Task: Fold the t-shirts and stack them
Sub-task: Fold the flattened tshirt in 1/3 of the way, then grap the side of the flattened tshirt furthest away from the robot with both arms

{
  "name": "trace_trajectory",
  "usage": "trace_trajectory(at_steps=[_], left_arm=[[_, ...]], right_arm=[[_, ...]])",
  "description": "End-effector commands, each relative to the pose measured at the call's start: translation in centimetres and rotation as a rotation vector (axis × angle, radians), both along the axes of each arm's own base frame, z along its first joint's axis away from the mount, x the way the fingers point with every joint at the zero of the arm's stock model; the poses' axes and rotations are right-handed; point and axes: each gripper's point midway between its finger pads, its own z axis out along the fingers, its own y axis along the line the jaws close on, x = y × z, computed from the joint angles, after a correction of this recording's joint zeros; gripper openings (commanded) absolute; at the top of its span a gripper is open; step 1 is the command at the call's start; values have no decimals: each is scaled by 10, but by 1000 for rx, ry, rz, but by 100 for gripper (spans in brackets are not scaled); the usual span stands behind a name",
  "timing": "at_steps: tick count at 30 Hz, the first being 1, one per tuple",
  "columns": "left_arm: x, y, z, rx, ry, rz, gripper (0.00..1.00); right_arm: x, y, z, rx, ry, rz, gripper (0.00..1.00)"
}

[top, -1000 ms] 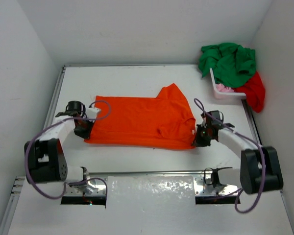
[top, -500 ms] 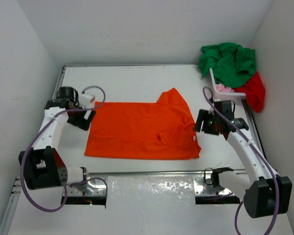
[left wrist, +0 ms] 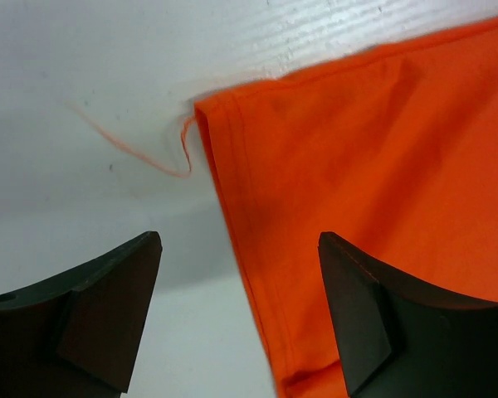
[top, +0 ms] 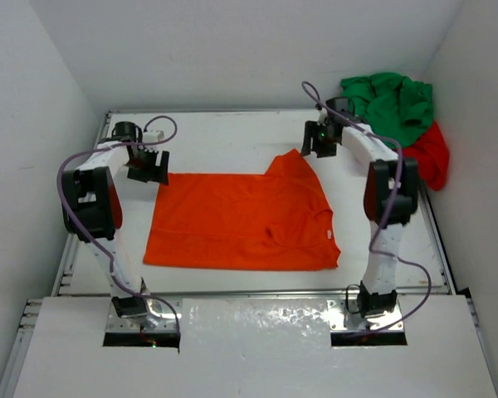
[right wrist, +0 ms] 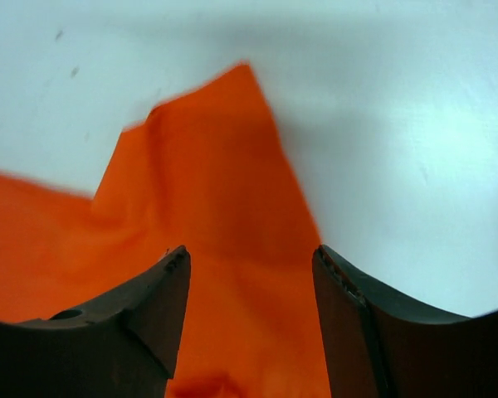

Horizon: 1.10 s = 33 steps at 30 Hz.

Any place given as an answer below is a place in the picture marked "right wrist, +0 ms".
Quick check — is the orange t shirt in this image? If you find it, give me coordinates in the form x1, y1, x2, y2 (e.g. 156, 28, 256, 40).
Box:
0, 64, 330, 397

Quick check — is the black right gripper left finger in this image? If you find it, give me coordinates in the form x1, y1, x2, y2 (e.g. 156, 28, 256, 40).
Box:
0, 246, 190, 397

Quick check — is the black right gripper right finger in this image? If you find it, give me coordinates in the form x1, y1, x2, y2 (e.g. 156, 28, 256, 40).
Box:
312, 245, 498, 397

